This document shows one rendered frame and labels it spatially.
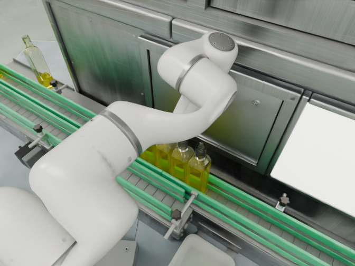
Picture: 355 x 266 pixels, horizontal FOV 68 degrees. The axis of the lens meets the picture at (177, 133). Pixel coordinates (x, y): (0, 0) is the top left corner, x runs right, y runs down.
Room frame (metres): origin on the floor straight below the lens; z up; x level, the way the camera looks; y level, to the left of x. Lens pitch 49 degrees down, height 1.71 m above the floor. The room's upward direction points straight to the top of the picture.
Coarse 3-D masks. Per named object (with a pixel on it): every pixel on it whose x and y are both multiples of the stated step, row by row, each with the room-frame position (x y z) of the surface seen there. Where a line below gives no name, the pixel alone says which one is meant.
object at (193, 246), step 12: (192, 240) 0.29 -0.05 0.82; (204, 240) 0.28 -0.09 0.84; (180, 252) 0.25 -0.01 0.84; (192, 252) 0.27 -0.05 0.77; (204, 252) 0.26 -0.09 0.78; (216, 252) 0.25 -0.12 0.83; (180, 264) 0.23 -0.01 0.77; (192, 264) 0.23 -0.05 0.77; (204, 264) 0.23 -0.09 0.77; (216, 264) 0.23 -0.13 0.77; (228, 264) 0.22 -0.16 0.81
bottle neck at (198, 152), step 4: (200, 144) 0.45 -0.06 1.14; (204, 144) 0.44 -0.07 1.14; (196, 148) 0.44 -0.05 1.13; (200, 148) 0.45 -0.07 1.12; (204, 148) 0.43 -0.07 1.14; (196, 152) 0.43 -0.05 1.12; (200, 152) 0.42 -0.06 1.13; (204, 152) 0.43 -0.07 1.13; (196, 156) 0.43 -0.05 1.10; (200, 156) 0.42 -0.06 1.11; (204, 156) 0.43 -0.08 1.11
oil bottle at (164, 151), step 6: (156, 144) 0.49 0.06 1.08; (162, 144) 0.49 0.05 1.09; (168, 144) 0.48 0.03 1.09; (174, 144) 0.49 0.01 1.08; (156, 150) 0.49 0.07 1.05; (162, 150) 0.48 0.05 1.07; (168, 150) 0.47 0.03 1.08; (156, 156) 0.49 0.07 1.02; (162, 156) 0.48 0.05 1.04; (168, 156) 0.47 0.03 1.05; (162, 162) 0.48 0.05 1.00; (168, 162) 0.47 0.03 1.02; (162, 168) 0.48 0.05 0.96; (168, 168) 0.47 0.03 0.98
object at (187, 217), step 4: (188, 208) 0.37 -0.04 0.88; (188, 212) 0.36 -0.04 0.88; (192, 212) 0.36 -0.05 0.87; (184, 216) 0.35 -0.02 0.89; (188, 216) 0.35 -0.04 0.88; (192, 216) 0.37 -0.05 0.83; (184, 220) 0.33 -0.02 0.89; (188, 220) 0.34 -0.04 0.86; (184, 224) 0.32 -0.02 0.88; (188, 224) 0.33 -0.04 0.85; (184, 228) 0.32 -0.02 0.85; (172, 232) 0.30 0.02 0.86; (180, 232) 0.30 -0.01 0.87; (176, 236) 0.30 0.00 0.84; (180, 236) 0.30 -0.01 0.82
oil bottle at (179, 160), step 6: (174, 150) 0.46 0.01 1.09; (186, 150) 0.46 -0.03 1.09; (192, 150) 0.47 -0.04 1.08; (174, 156) 0.45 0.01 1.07; (180, 156) 0.44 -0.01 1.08; (186, 156) 0.44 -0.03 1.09; (174, 162) 0.45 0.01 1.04; (180, 162) 0.44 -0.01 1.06; (186, 162) 0.44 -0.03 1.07; (174, 168) 0.45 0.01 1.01; (180, 168) 0.44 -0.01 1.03; (186, 168) 0.44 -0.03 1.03; (174, 174) 0.45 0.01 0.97; (180, 174) 0.44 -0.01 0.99; (186, 174) 0.44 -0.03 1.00
